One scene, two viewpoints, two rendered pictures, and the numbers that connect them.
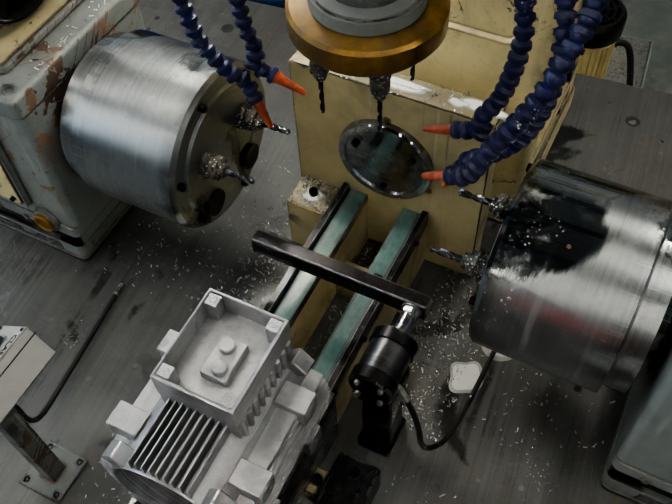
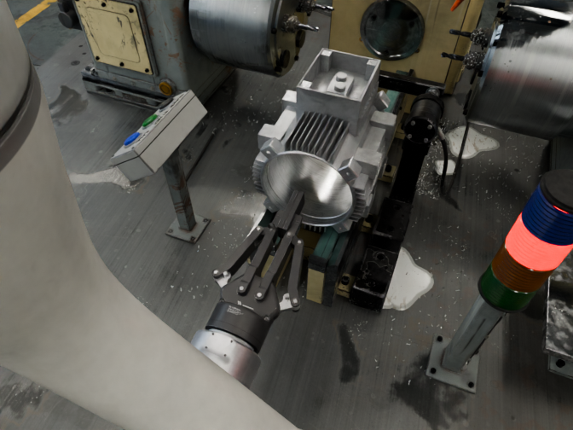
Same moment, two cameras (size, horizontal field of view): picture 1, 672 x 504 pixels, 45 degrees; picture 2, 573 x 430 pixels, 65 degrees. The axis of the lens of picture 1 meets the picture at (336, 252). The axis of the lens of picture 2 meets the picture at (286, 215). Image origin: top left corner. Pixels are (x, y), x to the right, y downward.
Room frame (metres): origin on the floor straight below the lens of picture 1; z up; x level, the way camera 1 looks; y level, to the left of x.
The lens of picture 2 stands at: (-0.19, 0.29, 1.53)
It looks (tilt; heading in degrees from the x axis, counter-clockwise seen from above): 49 degrees down; 353
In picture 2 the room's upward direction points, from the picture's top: straight up
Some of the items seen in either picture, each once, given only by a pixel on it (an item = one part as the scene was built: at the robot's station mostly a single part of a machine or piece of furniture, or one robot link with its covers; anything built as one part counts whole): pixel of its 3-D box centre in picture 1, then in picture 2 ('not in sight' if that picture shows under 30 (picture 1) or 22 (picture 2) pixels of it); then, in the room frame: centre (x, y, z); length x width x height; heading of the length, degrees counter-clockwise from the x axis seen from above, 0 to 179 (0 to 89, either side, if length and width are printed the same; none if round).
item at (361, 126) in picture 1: (384, 162); (390, 31); (0.77, -0.08, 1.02); 0.15 x 0.02 x 0.15; 60
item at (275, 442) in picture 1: (220, 428); (326, 152); (0.38, 0.15, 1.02); 0.20 x 0.19 x 0.19; 151
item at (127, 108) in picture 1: (141, 117); (234, 9); (0.87, 0.28, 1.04); 0.37 x 0.25 x 0.25; 60
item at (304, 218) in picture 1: (315, 213); not in sight; (0.81, 0.03, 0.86); 0.07 x 0.06 x 0.12; 60
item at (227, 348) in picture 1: (225, 363); (338, 92); (0.42, 0.13, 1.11); 0.12 x 0.11 x 0.07; 151
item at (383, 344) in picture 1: (460, 301); (447, 109); (0.59, -0.17, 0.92); 0.45 x 0.13 x 0.24; 150
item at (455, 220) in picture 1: (401, 152); (394, 35); (0.83, -0.11, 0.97); 0.30 x 0.11 x 0.34; 60
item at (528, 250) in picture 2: not in sight; (541, 236); (0.08, -0.02, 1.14); 0.06 x 0.06 x 0.04
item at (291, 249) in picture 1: (338, 274); (379, 78); (0.59, 0.00, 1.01); 0.26 x 0.04 x 0.03; 60
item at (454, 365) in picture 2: not in sight; (498, 299); (0.08, -0.02, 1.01); 0.08 x 0.08 x 0.42; 60
